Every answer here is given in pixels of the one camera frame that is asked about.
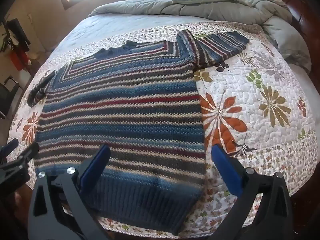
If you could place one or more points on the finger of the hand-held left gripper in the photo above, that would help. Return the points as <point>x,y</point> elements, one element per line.
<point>10,145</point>
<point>23,155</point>

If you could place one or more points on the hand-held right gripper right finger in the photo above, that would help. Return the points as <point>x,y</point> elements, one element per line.
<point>226,170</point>

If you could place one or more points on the wooden headboard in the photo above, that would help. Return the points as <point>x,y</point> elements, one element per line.
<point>300,7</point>

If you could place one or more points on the grey comforter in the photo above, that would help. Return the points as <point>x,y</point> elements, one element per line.
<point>200,2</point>

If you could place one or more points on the floral quilted bedspread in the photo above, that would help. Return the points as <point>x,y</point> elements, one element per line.
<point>262,130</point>

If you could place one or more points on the red cloth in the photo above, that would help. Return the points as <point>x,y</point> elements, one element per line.
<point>17,60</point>

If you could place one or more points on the light blue bed sheet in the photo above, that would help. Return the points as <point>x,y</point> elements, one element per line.
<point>112,27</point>

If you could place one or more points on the black chair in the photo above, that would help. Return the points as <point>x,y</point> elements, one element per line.
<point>7,97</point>

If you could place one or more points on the black hanging garment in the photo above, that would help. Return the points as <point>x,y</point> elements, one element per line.
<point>17,32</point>

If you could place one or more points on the striped knit sweater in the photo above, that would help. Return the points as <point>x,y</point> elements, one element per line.
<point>120,110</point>

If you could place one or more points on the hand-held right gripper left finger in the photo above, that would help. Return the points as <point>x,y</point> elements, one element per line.
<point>96,165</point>

